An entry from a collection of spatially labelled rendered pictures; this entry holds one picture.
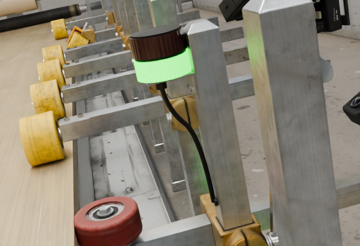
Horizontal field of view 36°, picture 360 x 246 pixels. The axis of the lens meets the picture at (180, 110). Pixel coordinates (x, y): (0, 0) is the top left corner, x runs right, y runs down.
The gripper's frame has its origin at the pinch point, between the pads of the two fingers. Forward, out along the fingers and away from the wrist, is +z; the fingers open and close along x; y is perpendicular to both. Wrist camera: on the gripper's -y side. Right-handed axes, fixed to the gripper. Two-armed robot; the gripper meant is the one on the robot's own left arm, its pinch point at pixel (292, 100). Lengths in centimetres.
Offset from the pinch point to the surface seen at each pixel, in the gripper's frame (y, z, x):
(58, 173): -29.1, 8.3, -22.8
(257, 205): -2.9, 12.7, -5.8
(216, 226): -1.4, 11.9, -13.3
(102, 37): -123, 2, 27
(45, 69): -80, 1, -6
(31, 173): -33.1, 8.3, -25.8
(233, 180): 1.1, 6.0, -11.2
